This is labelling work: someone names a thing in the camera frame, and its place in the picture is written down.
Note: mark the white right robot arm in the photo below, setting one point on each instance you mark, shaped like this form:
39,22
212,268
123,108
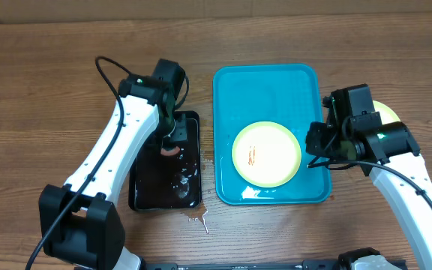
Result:
390,156

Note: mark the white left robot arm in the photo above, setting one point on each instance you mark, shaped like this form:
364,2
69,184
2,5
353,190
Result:
79,220

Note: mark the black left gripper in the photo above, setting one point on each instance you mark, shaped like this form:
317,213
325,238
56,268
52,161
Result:
171,143

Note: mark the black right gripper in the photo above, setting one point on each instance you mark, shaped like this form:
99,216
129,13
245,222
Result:
316,136

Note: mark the yellow plate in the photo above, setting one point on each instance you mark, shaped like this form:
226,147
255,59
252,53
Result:
387,115
266,154

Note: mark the teal serving tray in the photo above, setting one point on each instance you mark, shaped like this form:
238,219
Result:
286,94

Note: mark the black water tray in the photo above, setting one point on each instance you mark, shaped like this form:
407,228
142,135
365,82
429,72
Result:
167,182

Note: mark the orange green scrub sponge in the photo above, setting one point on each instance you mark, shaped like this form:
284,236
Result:
170,152

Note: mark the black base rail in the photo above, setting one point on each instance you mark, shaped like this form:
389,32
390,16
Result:
308,264

